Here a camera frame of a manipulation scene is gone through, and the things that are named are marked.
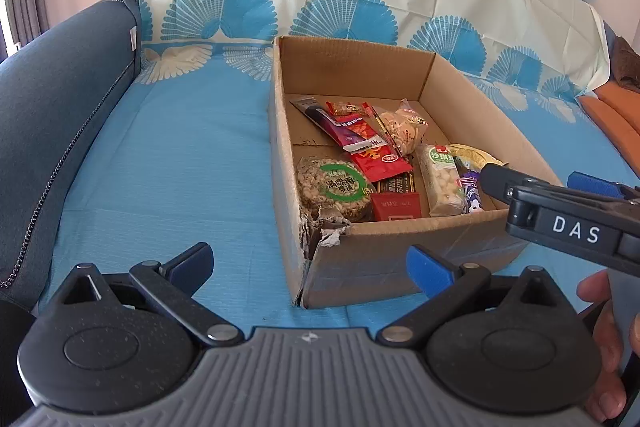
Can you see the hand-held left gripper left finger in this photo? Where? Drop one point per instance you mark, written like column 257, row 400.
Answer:
column 192, row 259

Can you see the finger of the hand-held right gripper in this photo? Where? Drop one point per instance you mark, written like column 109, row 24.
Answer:
column 492, row 179
column 595, row 184

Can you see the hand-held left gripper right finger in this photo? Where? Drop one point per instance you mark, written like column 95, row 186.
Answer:
column 430, row 267

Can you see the purple striped candy packet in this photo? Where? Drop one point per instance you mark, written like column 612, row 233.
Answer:
column 472, row 197

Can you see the yellow snack bar packet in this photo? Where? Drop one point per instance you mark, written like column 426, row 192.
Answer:
column 475, row 154

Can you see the brown cardboard box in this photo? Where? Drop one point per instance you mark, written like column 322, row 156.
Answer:
column 400, row 257

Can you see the pale puffed bar green label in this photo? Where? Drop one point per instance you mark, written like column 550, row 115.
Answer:
column 442, row 182

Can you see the red square packet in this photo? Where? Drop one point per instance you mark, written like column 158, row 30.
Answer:
column 395, row 207

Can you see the dark brown snack packet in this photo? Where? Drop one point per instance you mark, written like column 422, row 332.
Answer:
column 395, row 184

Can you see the clear round cracker packet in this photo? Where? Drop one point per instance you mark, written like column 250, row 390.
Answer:
column 400, row 129

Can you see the long red snack packet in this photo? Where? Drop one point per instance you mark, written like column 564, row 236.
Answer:
column 385, row 162

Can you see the round peanut cake packet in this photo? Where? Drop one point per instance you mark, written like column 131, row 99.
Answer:
column 330, row 187

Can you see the purple stick packet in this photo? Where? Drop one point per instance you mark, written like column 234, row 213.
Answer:
column 340, row 132

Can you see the person's right hand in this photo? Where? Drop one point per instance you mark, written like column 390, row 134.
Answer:
column 607, row 347

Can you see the orange cushion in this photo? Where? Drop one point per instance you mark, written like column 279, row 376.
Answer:
column 620, row 117

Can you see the blue white printed sheet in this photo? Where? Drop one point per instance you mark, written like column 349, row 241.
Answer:
column 175, row 157

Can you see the brown cloth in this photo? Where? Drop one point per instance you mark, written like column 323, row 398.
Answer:
column 627, row 62

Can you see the blue-grey sofa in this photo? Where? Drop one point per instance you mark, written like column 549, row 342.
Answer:
column 60, row 97

